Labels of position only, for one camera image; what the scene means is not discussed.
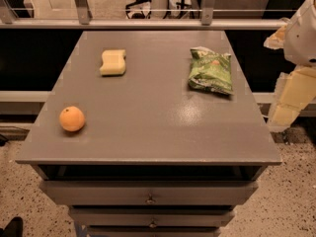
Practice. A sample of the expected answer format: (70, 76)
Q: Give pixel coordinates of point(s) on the top drawer knob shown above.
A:
(150, 200)

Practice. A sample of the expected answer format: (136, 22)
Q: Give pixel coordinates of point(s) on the black office chair base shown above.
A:
(158, 9)

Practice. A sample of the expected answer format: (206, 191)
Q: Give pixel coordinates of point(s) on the yellow sponge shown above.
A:
(113, 62)

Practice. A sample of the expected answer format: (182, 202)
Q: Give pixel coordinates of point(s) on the black shoe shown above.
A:
(13, 229)

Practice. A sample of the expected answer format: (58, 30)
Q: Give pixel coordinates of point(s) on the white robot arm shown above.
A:
(296, 90)

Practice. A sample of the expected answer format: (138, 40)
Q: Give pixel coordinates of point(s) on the drawer knob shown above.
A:
(152, 224)
(150, 200)

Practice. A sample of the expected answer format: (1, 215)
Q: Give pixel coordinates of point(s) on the metal railing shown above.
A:
(110, 15)

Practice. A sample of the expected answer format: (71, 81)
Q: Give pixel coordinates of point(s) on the grey drawer cabinet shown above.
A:
(147, 132)

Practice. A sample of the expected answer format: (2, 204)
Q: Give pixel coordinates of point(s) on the orange fruit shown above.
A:
(71, 119)

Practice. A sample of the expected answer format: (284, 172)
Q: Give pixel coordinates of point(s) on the green jalapeno chip bag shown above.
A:
(210, 71)

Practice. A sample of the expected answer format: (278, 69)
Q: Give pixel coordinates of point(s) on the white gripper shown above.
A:
(302, 39)

